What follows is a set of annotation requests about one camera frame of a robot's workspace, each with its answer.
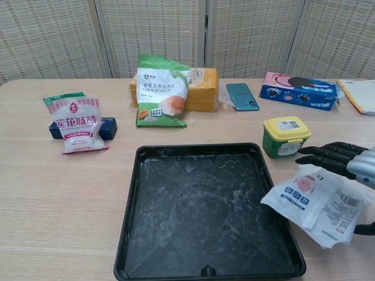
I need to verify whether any black square tray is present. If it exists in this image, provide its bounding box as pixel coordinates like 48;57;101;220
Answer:
113;142;307;281

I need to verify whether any yellow tissue pack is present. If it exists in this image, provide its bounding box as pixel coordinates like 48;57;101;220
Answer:
129;67;220;113

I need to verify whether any dark blue box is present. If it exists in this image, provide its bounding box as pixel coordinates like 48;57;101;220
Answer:
49;116;118;141

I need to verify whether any blue pink cookie box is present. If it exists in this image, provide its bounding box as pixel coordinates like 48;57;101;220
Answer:
258;71;340;111

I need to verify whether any clear plastic wrapper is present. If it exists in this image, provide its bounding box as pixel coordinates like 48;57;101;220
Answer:
218;87;235;109

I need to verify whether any red white MSG bag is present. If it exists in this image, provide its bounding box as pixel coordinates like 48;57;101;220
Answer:
42;92;111;155

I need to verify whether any green white snack pouch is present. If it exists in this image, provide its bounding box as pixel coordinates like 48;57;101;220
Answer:
135;54;193;128

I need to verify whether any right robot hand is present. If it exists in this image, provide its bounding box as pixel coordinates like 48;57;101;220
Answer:
295;142;375;236

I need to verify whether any teal smartphone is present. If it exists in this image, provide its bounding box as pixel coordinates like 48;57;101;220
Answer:
226;83;260;112

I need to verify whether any white red snack bag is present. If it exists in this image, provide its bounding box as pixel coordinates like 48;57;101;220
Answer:
260;163;373;249

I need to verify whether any white notebook yellow spine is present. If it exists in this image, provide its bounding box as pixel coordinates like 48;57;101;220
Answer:
336;78;375;116

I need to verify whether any yellow-lidded green container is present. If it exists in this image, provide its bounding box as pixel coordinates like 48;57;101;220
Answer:
262;116;312;159

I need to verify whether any woven folding screen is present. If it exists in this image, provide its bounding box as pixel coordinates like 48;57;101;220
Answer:
0;0;375;85

